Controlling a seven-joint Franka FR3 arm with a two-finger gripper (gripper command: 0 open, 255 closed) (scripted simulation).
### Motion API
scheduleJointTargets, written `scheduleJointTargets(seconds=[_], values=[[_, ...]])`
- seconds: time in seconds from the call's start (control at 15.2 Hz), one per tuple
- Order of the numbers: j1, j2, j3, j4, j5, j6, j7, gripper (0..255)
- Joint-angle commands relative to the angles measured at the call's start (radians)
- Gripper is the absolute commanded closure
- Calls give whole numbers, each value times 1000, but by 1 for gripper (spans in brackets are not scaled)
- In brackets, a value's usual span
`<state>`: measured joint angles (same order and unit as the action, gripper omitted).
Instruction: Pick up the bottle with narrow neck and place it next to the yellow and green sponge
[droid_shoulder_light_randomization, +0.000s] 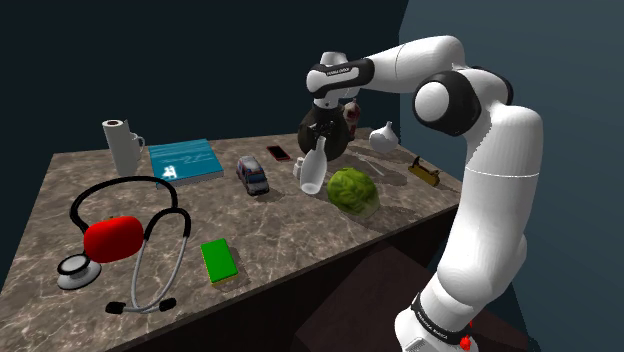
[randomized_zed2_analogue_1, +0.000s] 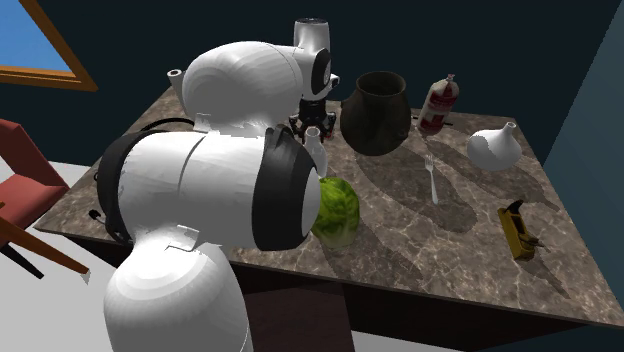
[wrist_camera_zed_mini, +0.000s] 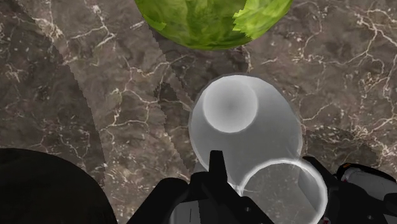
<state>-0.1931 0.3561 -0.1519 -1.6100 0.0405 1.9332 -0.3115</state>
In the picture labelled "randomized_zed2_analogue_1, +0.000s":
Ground white narrow bottle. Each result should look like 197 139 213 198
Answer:
303 126 329 180

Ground dark brown clay pot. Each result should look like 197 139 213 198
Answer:
339 70 413 158

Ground green lettuce head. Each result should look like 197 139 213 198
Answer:
310 176 361 250

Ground red and white bottle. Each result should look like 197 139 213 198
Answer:
416 73 461 137

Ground white fork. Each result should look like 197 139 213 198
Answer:
423 153 440 206

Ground white narrow-neck vase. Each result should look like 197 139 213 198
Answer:
166 68 187 109

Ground brown marble table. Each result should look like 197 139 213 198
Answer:
33 86 624 352

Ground white flask-shaped vase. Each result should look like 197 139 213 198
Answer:
465 121 524 173

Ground yellow hand plane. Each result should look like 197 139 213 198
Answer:
496 199 546 262

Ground wooden-framed window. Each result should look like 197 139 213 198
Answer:
0 0 99 93

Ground red armchair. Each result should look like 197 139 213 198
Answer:
0 118 92 285

